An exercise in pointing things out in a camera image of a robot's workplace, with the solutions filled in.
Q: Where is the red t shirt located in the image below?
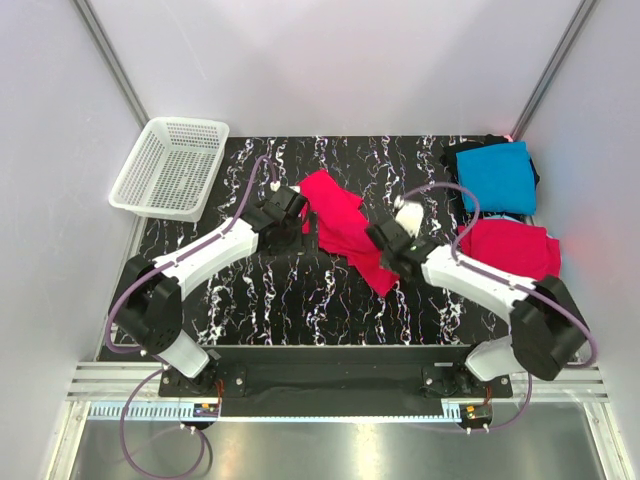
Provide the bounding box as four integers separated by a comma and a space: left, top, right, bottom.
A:
299, 170, 399, 297
460, 218, 562, 281

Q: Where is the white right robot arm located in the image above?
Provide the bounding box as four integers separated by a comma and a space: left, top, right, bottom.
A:
365, 219, 590, 382

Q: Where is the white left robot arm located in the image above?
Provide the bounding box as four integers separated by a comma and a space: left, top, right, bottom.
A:
109, 186, 310, 379

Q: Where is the white plastic basket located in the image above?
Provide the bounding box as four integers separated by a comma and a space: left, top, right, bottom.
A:
109, 116, 230, 223

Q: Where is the folded red t shirt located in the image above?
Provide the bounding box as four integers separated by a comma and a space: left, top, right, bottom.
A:
460, 218, 562, 281

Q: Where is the folded blue t shirt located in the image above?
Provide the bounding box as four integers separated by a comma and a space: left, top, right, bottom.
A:
455, 140, 537, 215

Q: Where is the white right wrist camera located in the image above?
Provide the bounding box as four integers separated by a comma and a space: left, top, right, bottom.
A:
394, 196, 424, 237

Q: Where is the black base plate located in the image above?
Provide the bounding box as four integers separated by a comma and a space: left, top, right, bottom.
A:
159, 345, 513, 421

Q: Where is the aluminium frame rail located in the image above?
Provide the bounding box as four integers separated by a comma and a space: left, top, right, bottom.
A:
66, 353, 609, 428

